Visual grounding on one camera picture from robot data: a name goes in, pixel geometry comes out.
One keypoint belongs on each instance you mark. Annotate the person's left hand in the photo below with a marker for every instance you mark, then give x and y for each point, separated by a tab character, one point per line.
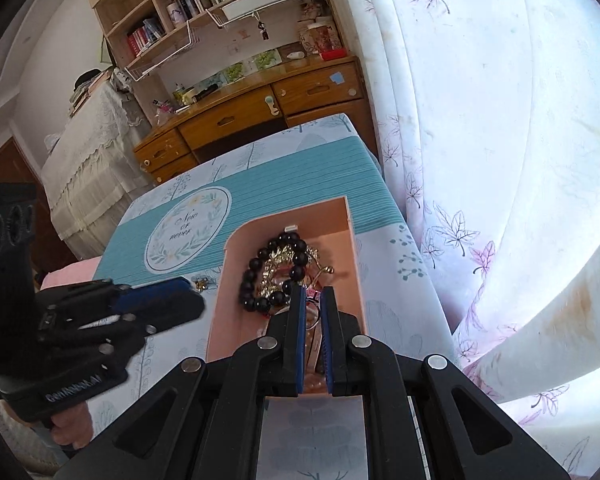
75	425

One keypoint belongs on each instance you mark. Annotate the wooden bookshelf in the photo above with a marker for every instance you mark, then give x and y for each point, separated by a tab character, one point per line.
215	40

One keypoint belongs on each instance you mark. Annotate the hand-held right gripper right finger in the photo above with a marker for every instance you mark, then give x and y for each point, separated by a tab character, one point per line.
328	340

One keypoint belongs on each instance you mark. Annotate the black flashlight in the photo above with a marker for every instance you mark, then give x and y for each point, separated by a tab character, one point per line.
206	91

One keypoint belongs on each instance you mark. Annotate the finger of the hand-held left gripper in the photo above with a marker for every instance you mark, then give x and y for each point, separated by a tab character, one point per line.
175	310
150	292

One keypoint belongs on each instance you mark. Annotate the red patterned cup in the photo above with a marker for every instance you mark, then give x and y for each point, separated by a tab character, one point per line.
322	38

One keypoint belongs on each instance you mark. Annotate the leaf print white curtain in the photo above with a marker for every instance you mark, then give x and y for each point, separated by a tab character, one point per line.
505	135

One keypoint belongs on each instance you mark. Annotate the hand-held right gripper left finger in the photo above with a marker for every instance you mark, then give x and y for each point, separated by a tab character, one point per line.
301	340

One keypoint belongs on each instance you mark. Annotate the row of red books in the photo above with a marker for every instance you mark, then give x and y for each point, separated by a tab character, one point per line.
142	37

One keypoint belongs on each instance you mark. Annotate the pink blanket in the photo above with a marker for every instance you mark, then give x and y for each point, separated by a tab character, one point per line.
75	272

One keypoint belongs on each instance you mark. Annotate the gold flower earring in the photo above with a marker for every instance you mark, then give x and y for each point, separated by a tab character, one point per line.
206	285

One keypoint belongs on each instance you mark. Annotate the white lace cover cloth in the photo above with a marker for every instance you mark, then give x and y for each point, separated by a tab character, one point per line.
90	170

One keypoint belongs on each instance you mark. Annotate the white tube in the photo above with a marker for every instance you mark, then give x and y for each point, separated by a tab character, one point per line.
296	55

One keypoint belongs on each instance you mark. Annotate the hanging key charm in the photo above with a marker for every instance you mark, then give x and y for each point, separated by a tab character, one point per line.
263	31

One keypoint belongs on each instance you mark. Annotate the wooden desk with drawers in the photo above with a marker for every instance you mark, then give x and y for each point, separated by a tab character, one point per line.
240	110

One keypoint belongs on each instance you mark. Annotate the blue sticker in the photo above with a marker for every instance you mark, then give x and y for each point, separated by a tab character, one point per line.
337	78

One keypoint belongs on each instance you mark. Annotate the peach plastic tray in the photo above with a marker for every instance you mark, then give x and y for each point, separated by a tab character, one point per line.
340	245

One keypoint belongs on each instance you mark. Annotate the stack of books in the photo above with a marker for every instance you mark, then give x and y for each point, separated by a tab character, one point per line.
82	96

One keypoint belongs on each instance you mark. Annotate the black hat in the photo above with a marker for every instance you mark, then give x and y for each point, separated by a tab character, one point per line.
85	78

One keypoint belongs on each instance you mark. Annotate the red box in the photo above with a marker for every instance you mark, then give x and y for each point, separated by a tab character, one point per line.
332	54

